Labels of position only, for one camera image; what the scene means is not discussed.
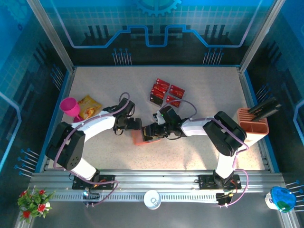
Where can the orange card holder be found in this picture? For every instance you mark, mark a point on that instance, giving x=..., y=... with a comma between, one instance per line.
x=137, y=139

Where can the red VIP card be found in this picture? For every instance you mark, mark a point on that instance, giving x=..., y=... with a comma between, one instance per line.
x=159, y=88
x=173, y=101
x=157, y=93
x=177, y=91
x=163, y=82

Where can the red snack packets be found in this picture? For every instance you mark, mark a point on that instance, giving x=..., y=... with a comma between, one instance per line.
x=167, y=95

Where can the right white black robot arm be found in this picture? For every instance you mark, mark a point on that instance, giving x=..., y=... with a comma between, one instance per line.
x=225, y=135

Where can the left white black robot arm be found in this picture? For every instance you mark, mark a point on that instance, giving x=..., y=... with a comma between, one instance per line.
x=66, y=147

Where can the yellow snack bag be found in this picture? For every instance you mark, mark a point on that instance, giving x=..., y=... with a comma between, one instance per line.
x=89, y=107

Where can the pink plastic goblet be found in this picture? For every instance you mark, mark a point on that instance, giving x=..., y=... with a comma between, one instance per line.
x=69, y=107

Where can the white paper cup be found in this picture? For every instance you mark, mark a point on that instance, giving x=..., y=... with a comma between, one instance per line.
x=152, y=200

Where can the orange white knife block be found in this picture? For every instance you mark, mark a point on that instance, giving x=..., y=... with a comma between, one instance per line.
x=256, y=126

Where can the artificial plant red flowers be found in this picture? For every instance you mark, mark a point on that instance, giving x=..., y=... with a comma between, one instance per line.
x=35, y=204

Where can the blue green globe ball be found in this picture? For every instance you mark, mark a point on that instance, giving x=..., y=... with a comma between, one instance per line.
x=283, y=199

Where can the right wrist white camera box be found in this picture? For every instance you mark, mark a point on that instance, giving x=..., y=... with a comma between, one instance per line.
x=157, y=118

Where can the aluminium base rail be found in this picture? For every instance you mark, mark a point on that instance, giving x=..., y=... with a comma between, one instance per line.
x=154, y=180

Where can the aluminium table side rail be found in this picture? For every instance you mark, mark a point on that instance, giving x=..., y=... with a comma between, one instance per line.
x=68, y=80
x=247, y=95

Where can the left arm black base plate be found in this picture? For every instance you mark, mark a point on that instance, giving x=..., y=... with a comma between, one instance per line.
x=107, y=181

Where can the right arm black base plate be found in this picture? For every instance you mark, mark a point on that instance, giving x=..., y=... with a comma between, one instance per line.
x=205, y=181

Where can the aluminium frame post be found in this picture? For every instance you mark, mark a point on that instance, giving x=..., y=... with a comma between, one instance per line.
x=52, y=35
x=260, y=35

